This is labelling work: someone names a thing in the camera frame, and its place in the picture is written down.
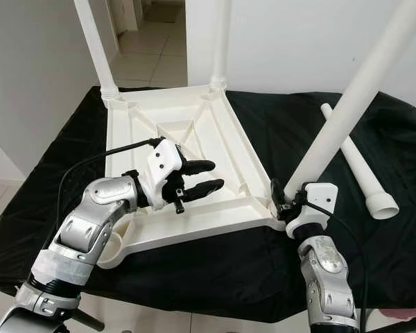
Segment black metal folding table leg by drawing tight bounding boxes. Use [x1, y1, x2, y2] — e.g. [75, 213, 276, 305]
[76, 312, 105, 331]

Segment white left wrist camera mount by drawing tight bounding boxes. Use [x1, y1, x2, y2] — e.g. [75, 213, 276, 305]
[146, 139, 184, 209]

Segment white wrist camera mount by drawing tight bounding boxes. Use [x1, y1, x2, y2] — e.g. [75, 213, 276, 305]
[146, 139, 184, 209]
[286, 182, 339, 238]

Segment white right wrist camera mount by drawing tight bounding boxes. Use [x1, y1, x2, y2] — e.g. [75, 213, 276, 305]
[286, 182, 339, 238]

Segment black cloth table cover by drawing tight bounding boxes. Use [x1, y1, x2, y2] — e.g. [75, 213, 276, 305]
[0, 85, 416, 323]

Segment white plastic children table top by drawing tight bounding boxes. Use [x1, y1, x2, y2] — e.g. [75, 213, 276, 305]
[97, 82, 288, 270]

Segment white plastic table leg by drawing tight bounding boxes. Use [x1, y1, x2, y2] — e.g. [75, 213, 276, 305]
[75, 0, 120, 105]
[320, 103, 400, 221]
[284, 0, 416, 198]
[209, 0, 233, 92]

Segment pink round stool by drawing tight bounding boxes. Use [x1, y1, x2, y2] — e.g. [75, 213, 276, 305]
[378, 307, 416, 320]

